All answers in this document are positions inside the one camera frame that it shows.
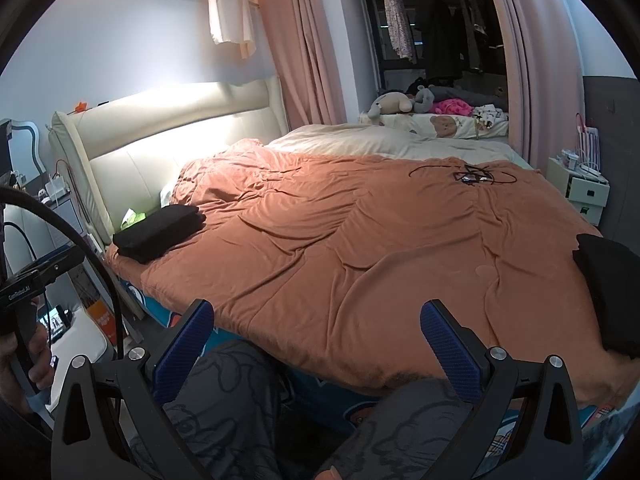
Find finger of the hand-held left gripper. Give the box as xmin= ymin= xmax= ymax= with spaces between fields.
xmin=27 ymin=247 xmax=86 ymax=286

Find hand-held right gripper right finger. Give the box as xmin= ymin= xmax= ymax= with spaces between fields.
xmin=420 ymin=299 xmax=586 ymax=480

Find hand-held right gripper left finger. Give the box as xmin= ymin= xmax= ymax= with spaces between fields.
xmin=50 ymin=299 xmax=216 ymax=480

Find black pants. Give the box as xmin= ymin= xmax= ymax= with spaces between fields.
xmin=112 ymin=204 xmax=207 ymax=264

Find person's left forearm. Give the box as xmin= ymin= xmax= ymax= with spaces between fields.
xmin=0 ymin=390 xmax=53 ymax=480

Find person's left hand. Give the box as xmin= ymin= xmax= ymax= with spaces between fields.
xmin=0 ymin=305 xmax=56 ymax=415

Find smartphone with lit screen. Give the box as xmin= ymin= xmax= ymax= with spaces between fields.
xmin=39 ymin=305 xmax=73 ymax=338

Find bedside cabinet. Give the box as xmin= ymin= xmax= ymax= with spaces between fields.
xmin=30 ymin=170 xmax=96 ymax=261

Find orange box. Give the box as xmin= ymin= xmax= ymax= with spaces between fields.
xmin=85 ymin=295 xmax=121 ymax=346

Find person's left leg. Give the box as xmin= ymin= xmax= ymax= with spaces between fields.
xmin=127 ymin=340 xmax=301 ymax=480

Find person's leg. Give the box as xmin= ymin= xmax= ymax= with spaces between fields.
xmin=127 ymin=340 xmax=301 ymax=480
xmin=312 ymin=377 xmax=481 ymax=480

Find white charger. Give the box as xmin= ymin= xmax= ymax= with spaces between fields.
xmin=42 ymin=175 xmax=71 ymax=201

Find person's right leg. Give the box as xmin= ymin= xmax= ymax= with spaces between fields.
xmin=312 ymin=377 xmax=481 ymax=480

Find printed teal bedsheet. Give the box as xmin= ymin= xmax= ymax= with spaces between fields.
xmin=112 ymin=260 xmax=631 ymax=436

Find orange blanket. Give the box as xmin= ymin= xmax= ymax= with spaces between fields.
xmin=105 ymin=140 xmax=640 ymax=411

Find black garment pile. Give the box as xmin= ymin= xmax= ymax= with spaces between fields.
xmin=572 ymin=232 xmax=640 ymax=356

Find cream padded headboard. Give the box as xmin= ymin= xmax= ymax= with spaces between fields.
xmin=50 ymin=75 xmax=291 ymax=261

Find white nightstand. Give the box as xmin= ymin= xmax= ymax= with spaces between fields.
xmin=545 ymin=156 xmax=612 ymax=226

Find cream duvet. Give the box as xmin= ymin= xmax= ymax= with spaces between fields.
xmin=265 ymin=122 xmax=531 ymax=171

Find white power strip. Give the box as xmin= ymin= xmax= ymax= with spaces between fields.
xmin=560 ymin=149 xmax=608 ymax=183

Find white printed cloth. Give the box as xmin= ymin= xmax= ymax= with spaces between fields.
xmin=470 ymin=104 xmax=510 ymax=126

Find brown plush bear pink outfit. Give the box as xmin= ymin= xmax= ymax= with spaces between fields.
xmin=432 ymin=99 xmax=473 ymax=117

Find beige plush bear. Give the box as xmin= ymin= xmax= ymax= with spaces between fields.
xmin=370 ymin=91 xmax=416 ymax=118

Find grey plush toy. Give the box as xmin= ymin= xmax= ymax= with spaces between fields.
xmin=411 ymin=86 xmax=441 ymax=115

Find pink striped bag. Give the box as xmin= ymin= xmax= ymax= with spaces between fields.
xmin=575 ymin=112 xmax=601 ymax=171

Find pink curtain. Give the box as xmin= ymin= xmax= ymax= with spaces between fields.
xmin=475 ymin=0 xmax=586 ymax=171
xmin=250 ymin=0 xmax=346 ymax=136

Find white hanging shirt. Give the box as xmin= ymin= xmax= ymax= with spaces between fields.
xmin=205 ymin=0 xmax=258 ymax=58

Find black hanging coat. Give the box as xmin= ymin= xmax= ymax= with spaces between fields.
xmin=412 ymin=0 xmax=463 ymax=83

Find dark hanging jacket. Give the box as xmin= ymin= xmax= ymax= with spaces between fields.
xmin=457 ymin=0 xmax=503 ymax=73

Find floral hanging garment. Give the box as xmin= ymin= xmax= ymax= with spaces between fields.
xmin=382 ymin=0 xmax=417 ymax=61

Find thick black cable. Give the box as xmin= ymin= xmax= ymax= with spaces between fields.
xmin=0 ymin=186 xmax=123 ymax=348

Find thin black cable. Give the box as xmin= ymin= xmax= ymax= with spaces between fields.
xmin=407 ymin=160 xmax=518 ymax=186

